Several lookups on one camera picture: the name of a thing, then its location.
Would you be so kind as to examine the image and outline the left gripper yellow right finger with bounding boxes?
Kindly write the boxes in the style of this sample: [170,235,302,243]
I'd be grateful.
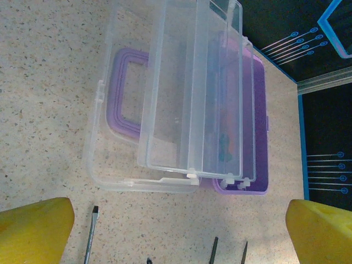
[284,199,352,264]

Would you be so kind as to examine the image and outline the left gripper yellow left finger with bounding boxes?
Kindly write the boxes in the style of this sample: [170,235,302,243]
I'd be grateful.
[0,196,75,264]

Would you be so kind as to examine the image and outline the black screwdriver with orange ends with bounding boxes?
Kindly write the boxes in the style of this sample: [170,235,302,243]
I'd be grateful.
[83,205,100,264]

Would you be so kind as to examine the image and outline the orange screwdriver with black grip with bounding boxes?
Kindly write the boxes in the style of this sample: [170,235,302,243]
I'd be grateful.
[227,115,239,157]

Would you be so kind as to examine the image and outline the green black handled screwdriver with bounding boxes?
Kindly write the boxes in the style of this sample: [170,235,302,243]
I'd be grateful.
[218,131,230,163]

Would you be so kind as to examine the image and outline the clear purple plastic toolbox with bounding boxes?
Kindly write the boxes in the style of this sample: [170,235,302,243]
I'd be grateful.
[82,0,270,196]

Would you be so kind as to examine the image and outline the aluminium frame post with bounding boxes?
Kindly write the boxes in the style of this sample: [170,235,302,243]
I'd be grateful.
[295,65,352,96]

